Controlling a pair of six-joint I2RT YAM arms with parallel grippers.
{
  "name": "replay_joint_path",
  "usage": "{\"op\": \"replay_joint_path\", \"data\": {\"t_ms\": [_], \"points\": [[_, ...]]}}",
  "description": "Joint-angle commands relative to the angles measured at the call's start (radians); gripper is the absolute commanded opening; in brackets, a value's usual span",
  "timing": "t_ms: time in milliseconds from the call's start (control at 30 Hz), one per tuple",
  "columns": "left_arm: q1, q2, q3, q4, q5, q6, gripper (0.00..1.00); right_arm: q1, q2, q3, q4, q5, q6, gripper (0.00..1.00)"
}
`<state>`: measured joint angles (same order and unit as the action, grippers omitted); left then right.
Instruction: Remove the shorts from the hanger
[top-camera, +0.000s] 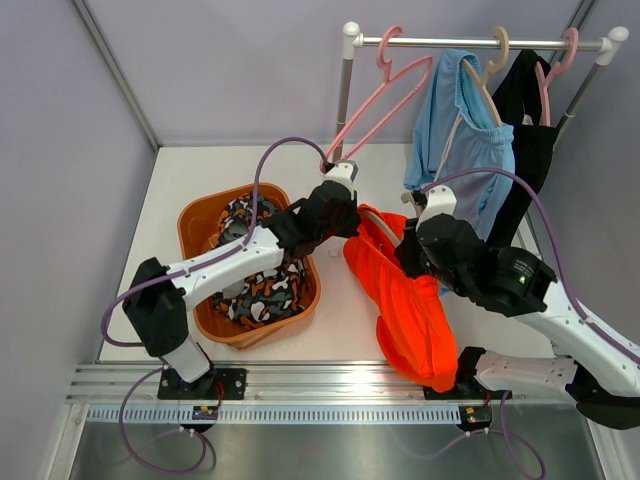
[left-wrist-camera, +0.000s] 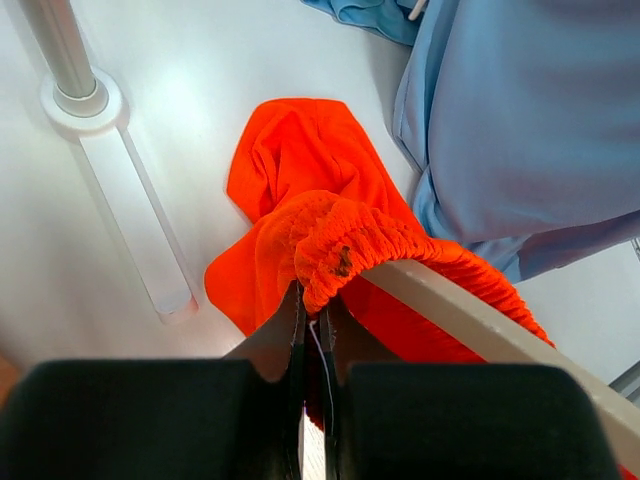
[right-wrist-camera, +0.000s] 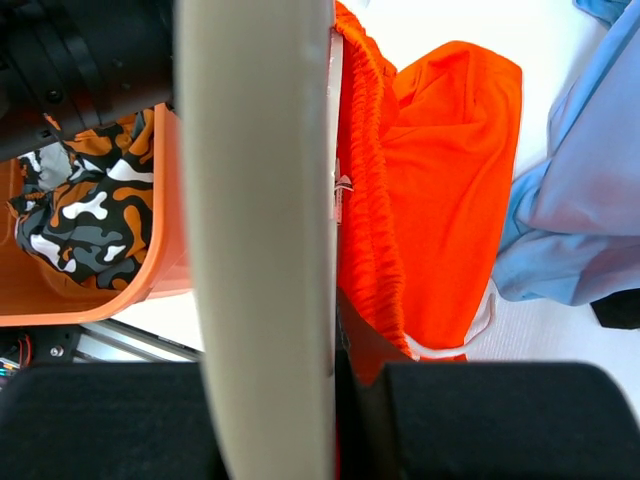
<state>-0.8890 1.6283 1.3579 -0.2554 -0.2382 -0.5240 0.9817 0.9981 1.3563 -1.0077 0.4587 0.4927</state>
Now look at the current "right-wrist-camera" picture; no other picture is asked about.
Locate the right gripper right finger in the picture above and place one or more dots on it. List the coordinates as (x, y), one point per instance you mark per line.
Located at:
(402, 419)

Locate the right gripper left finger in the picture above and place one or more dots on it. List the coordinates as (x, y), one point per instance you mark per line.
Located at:
(108, 421)

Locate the camouflage patterned shorts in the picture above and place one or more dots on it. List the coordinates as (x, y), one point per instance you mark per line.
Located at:
(85, 209)

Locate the light blue shorts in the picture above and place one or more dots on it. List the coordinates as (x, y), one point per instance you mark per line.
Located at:
(572, 228)

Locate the bright orange shorts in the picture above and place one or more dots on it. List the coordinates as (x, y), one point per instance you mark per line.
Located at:
(427, 152)

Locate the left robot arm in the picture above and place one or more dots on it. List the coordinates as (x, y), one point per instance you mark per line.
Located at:
(70, 66)

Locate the black shorts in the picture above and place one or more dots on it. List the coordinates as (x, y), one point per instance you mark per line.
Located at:
(620, 310)

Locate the orange plastic basket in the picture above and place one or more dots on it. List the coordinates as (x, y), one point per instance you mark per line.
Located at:
(33, 295)

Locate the aluminium mounting rail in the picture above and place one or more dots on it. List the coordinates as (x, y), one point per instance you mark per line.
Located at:
(103, 341)

